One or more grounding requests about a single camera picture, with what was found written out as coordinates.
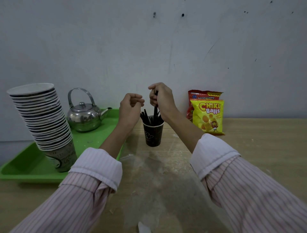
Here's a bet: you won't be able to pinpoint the person's right hand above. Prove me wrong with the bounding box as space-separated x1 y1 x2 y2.
148 82 180 123

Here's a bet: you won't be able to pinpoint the person's left hand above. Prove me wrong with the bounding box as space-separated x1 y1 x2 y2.
117 93 145 136

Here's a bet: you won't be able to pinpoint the single black straw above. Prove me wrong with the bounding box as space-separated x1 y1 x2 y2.
153 90 160 126

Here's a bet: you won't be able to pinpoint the bunch of black straws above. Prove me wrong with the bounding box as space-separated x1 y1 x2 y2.
140 108 165 127

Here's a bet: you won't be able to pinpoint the dark brown paper cup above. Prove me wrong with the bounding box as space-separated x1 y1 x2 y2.
143 116 165 148

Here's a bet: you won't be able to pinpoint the person's right forearm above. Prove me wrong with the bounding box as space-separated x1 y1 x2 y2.
165 110 307 233

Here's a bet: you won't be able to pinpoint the person's left forearm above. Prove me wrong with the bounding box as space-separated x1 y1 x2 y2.
9 125 135 233

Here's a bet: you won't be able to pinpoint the red snack bag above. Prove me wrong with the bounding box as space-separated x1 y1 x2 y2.
186 90 224 121

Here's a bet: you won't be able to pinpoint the steel kettle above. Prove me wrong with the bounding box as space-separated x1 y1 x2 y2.
66 88 113 133

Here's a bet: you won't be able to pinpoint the yellow snack bag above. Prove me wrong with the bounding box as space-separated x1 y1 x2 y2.
190 99 225 136

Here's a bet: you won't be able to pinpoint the stack of paper cups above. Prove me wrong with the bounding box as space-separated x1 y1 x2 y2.
6 83 78 173

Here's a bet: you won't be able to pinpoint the light wooden table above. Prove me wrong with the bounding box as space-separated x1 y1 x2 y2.
0 117 307 233

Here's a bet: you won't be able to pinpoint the white paper scrap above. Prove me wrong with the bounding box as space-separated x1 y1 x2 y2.
138 221 152 233

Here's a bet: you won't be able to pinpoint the green plastic tray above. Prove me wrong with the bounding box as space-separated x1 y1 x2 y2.
0 109 126 184

